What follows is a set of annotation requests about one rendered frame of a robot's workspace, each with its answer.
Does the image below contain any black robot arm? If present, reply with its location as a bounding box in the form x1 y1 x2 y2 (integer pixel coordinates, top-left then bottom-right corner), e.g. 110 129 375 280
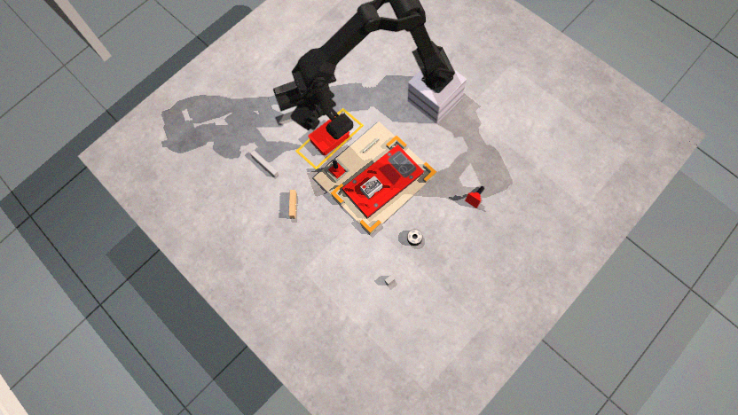
273 0 455 130

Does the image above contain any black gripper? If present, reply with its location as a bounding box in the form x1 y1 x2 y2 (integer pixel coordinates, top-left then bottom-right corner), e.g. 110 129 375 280
307 91 353 140

